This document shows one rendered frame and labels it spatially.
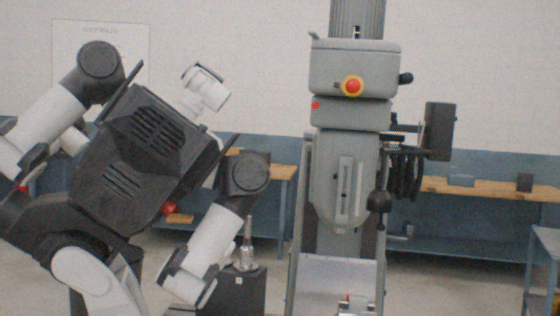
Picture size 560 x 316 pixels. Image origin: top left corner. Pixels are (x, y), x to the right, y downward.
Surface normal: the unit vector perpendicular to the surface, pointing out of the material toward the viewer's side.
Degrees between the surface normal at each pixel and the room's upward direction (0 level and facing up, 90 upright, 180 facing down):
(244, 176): 68
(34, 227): 90
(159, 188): 97
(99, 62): 75
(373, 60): 90
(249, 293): 90
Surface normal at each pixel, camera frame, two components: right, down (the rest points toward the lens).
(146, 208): -0.11, 0.25
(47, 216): 0.18, 0.15
